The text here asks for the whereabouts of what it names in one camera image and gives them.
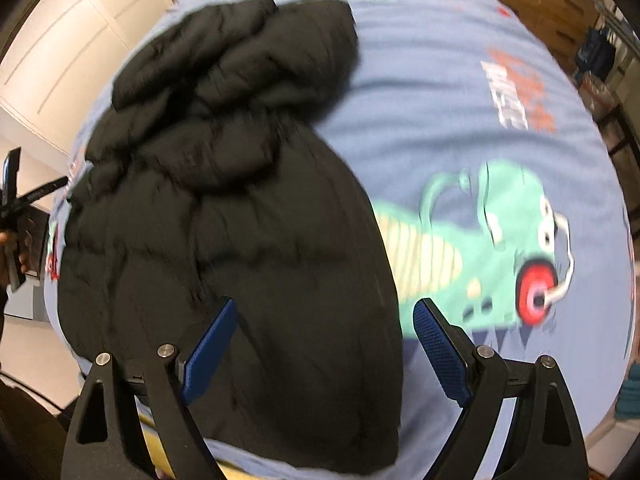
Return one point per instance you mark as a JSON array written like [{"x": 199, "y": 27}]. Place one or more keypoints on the person's left hand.
[{"x": 5, "y": 260}]

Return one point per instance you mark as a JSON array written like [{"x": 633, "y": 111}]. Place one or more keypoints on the dark blue bag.
[{"x": 595, "y": 50}]

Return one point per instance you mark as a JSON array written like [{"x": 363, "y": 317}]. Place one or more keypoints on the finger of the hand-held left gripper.
[
  {"x": 40, "y": 192},
  {"x": 11, "y": 175}
]

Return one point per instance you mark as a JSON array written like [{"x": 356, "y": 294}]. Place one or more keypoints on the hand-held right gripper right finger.
[{"x": 437, "y": 350}]

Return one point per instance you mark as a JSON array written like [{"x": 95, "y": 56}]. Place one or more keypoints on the black puffer coat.
[{"x": 225, "y": 235}]

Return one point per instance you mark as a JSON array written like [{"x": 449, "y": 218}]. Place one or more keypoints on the white wardrobe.
[{"x": 75, "y": 35}]

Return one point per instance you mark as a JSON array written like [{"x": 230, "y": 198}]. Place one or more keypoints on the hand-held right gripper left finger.
[{"x": 210, "y": 347}]

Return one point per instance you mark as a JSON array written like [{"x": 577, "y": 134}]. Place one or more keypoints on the blue printed duvet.
[{"x": 425, "y": 85}]

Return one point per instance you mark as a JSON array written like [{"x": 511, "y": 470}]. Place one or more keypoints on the folded teal cloth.
[{"x": 629, "y": 395}]

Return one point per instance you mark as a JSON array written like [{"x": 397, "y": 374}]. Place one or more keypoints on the white mattress with yellow trim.
[{"x": 150, "y": 430}]

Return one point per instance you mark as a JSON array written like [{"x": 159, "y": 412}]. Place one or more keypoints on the wooden dresser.
[{"x": 550, "y": 5}]

